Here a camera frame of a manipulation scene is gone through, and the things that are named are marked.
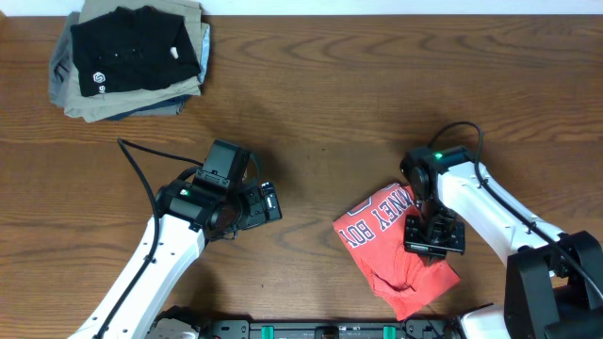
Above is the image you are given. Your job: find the red-orange t-shirt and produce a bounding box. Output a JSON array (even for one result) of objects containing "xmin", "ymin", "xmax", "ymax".
[{"xmin": 333, "ymin": 183, "xmax": 460, "ymax": 320}]

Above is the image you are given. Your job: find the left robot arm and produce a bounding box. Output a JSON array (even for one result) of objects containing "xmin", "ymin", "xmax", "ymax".
[{"xmin": 74, "ymin": 139, "xmax": 283, "ymax": 339}]

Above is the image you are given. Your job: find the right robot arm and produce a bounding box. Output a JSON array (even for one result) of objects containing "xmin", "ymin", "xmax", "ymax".
[{"xmin": 399, "ymin": 146, "xmax": 602, "ymax": 339}]

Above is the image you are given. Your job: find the folded light blue garment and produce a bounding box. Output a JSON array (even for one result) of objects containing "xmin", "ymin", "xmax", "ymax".
[{"xmin": 198, "ymin": 23, "xmax": 211, "ymax": 84}]

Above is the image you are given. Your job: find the folded grey garment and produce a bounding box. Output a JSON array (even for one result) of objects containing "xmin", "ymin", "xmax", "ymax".
[{"xmin": 48, "ymin": 11, "xmax": 80, "ymax": 107}]

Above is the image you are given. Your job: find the right black camera cable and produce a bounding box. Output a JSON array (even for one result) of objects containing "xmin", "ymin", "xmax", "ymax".
[{"xmin": 426, "ymin": 121, "xmax": 603, "ymax": 302}]

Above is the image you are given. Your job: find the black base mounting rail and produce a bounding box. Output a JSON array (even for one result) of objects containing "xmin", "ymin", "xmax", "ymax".
[{"xmin": 150, "ymin": 305, "xmax": 465, "ymax": 339}]

